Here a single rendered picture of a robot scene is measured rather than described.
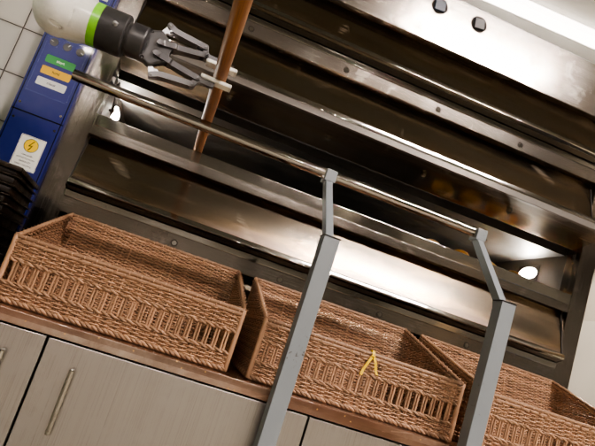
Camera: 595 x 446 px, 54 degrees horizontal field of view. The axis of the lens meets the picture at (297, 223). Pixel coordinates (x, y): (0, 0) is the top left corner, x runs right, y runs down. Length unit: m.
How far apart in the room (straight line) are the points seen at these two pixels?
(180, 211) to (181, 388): 0.70
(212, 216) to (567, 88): 1.48
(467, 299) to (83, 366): 1.35
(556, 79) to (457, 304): 0.99
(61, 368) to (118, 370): 0.12
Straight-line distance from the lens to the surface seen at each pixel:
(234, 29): 1.07
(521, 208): 2.20
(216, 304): 1.39
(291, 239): 1.95
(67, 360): 1.36
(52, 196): 1.94
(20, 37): 2.09
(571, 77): 2.60
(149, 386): 1.36
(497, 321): 1.53
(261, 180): 1.95
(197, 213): 1.90
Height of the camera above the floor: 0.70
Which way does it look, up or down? 11 degrees up
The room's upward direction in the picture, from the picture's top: 18 degrees clockwise
